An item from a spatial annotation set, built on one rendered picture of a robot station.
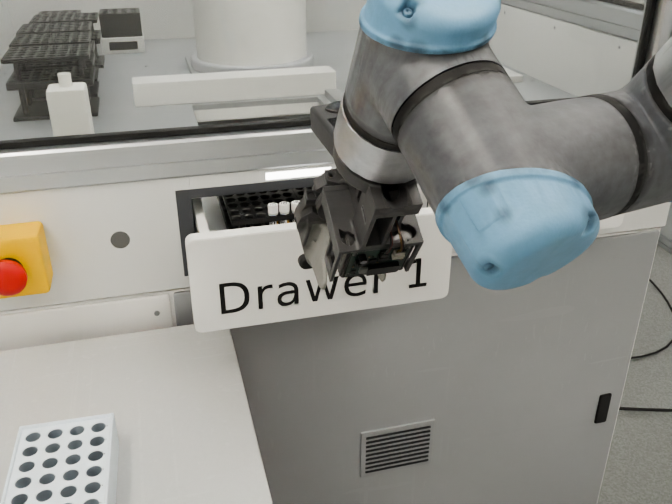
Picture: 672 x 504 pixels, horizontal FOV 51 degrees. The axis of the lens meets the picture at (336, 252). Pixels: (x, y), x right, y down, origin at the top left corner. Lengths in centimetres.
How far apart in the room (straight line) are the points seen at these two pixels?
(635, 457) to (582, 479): 58
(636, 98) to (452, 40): 12
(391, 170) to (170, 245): 43
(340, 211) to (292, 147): 29
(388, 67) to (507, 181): 10
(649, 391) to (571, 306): 109
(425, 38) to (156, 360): 55
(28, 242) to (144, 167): 15
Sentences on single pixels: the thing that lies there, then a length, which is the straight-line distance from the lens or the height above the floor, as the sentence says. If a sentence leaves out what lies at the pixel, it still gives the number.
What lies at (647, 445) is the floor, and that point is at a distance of 199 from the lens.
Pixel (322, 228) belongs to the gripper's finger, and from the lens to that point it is 62.
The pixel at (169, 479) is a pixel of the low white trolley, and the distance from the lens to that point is 69.
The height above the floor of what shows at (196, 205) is 89.
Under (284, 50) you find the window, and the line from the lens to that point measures 82.
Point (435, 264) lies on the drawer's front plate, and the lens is 79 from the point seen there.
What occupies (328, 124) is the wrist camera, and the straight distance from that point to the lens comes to 60.
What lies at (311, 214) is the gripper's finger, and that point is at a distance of 60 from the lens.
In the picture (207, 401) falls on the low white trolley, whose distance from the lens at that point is 76.
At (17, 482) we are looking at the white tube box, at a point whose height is 79.
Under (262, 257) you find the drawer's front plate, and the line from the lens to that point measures 73.
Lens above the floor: 123
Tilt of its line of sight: 27 degrees down
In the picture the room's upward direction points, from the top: straight up
